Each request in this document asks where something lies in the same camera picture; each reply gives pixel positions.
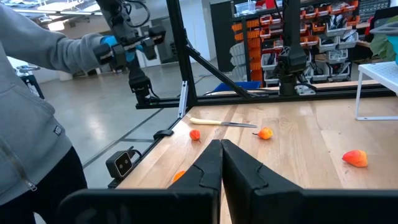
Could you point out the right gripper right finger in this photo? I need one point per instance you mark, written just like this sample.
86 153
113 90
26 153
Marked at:
248 193

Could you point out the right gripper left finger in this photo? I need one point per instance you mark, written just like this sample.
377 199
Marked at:
199 186

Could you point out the orange tangerine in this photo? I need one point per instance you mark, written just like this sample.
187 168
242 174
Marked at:
178 176

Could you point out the small orange pepper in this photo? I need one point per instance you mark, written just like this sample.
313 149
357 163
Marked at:
355 158
195 134
265 133

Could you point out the black table clamp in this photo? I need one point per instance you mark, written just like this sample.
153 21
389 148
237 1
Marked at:
163 134

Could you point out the blue plastic bin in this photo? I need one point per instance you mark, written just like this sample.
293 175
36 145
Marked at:
239 85

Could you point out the black cabinet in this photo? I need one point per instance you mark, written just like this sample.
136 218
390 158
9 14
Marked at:
222 34

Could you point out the person's hand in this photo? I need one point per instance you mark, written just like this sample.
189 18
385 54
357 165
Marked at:
108 40

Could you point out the white perforated metal shelf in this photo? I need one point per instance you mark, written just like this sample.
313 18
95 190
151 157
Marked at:
382 73

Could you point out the person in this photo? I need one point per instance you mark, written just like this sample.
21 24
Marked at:
28 124

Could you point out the storage rack with bins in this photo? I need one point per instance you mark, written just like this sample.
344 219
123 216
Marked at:
332 31

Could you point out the green potted plant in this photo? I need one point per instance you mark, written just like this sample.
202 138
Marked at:
381 46

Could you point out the black table-level camera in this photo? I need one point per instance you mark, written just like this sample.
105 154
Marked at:
119 164

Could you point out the silver frame bracket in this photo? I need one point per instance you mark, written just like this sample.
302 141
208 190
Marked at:
183 99

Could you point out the black aluminium frame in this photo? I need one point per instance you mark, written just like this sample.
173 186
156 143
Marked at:
182 46

